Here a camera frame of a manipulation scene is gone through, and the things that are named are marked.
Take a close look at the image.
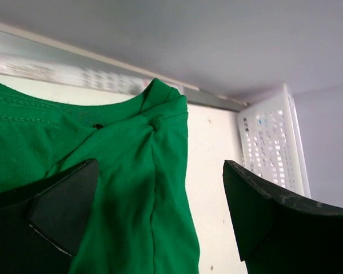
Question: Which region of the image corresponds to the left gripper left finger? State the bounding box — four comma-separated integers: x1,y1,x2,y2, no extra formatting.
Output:
0,159,99,273

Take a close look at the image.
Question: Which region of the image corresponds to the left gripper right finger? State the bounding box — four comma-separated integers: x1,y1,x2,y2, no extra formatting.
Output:
223,160,343,273

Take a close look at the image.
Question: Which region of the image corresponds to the green t shirt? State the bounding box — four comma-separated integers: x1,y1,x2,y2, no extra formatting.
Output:
0,79,200,273

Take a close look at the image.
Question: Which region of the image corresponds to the white plastic basket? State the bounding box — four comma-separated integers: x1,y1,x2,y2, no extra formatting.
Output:
237,84,311,198

